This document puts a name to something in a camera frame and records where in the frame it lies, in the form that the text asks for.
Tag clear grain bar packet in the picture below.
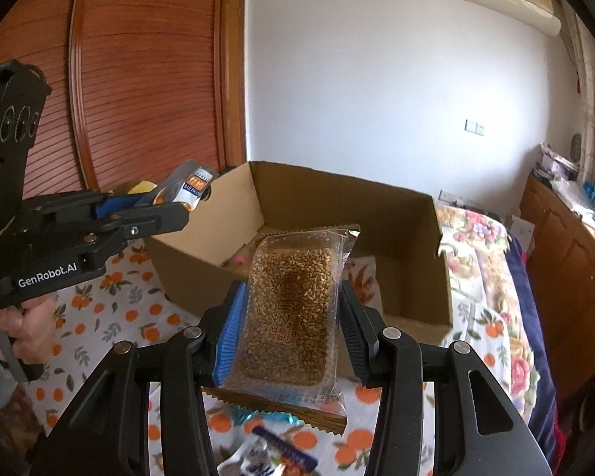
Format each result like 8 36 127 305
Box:
217 225 362 416

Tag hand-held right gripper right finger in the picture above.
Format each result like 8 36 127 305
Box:
338 280 546 476

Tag floral blanket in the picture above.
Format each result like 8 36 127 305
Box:
436 203 533 407

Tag brown cardboard box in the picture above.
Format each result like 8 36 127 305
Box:
146 160 453 348

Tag white paper bag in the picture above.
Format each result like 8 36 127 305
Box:
510 215 536 253

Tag stack of pink boxes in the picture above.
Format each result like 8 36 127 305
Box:
535 144 580 182

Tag white packet with blue print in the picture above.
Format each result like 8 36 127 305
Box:
218 426 318 476

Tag person's left hand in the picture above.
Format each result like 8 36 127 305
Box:
0 300 55 372

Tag teal snack packet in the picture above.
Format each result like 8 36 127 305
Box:
230 403 305 427

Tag wooden wardrobe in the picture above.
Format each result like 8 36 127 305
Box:
0 0 249 199

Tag silver packet with orange label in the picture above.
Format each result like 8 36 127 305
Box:
151 159 214 213

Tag brown snack packet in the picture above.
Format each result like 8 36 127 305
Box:
203 389 348 437

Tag yellow plush toy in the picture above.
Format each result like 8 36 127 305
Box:
110 181 159 196

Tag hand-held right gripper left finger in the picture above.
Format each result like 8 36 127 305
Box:
30 280 251 476

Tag dark blue blanket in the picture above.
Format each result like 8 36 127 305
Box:
505 230 558 457

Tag white plastic bags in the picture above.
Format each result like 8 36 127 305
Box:
550 176 588 204

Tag wooden cabinet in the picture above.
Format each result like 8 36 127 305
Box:
518 171 595 397

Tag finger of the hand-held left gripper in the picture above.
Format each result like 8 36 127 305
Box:
95 183 176 219
101 202 190 246

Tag pale curtain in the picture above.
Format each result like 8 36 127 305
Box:
557 0 595 182

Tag orange fruit print bedsheet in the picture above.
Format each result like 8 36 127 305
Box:
27 238 526 476

